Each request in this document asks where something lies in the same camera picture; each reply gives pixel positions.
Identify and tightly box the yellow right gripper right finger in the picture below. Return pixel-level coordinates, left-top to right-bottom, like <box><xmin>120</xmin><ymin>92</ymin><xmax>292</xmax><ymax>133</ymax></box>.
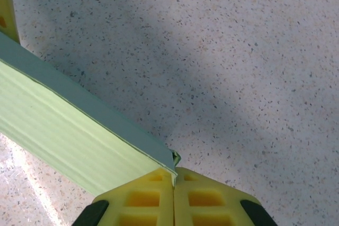
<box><xmin>173</xmin><ymin>167</ymin><xmax>276</xmax><ymax>226</ymax></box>

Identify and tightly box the light green paper box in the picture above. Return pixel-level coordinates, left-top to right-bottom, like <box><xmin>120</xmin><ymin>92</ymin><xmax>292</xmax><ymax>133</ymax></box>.
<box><xmin>0</xmin><ymin>32</ymin><xmax>182</xmax><ymax>196</ymax></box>

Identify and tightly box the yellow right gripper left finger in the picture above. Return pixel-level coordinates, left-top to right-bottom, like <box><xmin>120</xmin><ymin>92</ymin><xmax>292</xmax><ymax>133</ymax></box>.
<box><xmin>75</xmin><ymin>167</ymin><xmax>175</xmax><ymax>226</ymax></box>

